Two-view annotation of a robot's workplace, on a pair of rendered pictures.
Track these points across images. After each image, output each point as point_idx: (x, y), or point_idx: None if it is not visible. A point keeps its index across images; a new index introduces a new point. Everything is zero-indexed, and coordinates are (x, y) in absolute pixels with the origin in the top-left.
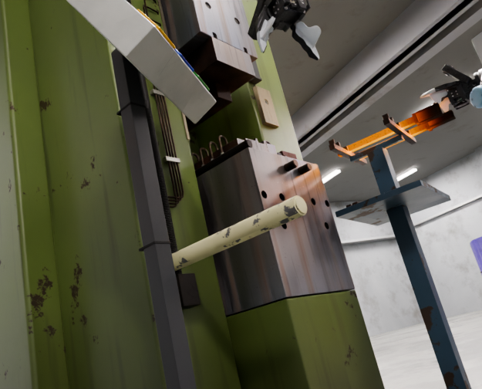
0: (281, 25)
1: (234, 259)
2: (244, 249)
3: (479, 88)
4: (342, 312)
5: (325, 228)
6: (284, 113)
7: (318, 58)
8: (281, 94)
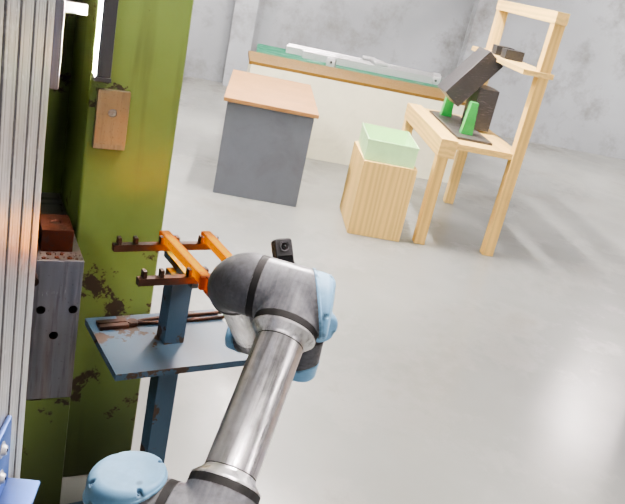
0: None
1: None
2: None
3: (227, 329)
4: (24, 418)
5: (47, 339)
6: (163, 118)
7: None
8: (172, 86)
